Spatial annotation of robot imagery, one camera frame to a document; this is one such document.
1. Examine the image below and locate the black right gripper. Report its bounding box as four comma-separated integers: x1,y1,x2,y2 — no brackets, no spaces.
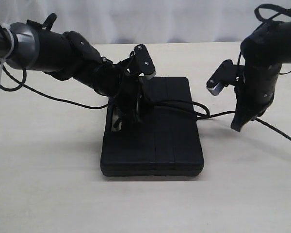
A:
230,70,274,132

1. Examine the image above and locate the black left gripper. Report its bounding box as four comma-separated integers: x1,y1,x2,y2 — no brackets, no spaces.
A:
94,58,158,124

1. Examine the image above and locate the black cord with frayed knot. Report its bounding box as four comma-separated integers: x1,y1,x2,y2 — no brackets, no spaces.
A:
113,96,291,148

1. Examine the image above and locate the black plastic carry case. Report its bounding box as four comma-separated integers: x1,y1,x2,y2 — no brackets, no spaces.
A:
99,76,205,182

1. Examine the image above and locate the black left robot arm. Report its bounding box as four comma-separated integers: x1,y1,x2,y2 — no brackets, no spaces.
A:
0,13,156,123

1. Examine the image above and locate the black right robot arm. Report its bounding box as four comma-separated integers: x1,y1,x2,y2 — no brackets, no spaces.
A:
231,22,291,132

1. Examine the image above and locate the white backdrop curtain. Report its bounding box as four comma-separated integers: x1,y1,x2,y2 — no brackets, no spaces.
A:
0,0,291,46

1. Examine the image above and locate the white zip tie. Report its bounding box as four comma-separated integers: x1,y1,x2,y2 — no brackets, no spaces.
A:
0,23,16,104

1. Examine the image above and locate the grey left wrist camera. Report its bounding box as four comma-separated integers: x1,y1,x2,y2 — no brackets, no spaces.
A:
128,44,156,80

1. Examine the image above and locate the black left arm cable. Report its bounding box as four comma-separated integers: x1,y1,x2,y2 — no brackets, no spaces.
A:
0,58,110,109

